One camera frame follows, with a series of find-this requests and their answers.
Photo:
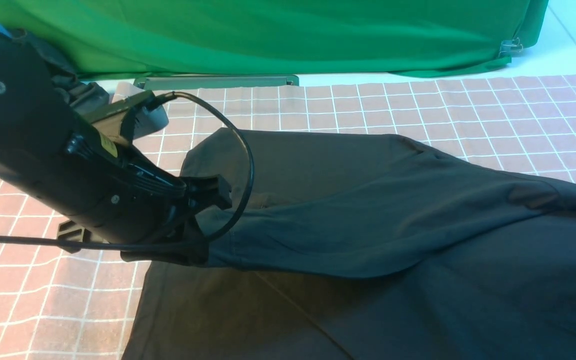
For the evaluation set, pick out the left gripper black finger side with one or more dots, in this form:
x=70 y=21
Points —
x=187 y=246
x=204 y=192

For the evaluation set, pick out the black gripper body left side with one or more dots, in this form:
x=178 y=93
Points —
x=111 y=190

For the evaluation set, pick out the dark gray long-sleeve shirt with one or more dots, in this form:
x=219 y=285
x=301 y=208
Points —
x=373 y=247

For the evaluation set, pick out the dark crumpled garment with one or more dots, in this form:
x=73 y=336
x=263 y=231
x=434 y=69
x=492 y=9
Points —
x=83 y=97

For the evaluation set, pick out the green flat bar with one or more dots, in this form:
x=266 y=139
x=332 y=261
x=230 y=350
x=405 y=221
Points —
x=193 y=82

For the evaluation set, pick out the pink checkered tablecloth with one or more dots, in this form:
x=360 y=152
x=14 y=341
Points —
x=58 y=306

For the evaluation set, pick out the green backdrop cloth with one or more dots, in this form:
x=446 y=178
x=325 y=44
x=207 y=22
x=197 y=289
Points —
x=120 y=39

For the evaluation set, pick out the metal binder clip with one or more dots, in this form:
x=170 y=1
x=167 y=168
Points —
x=510 y=47

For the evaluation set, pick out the wrist camera left side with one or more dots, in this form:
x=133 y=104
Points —
x=131 y=118

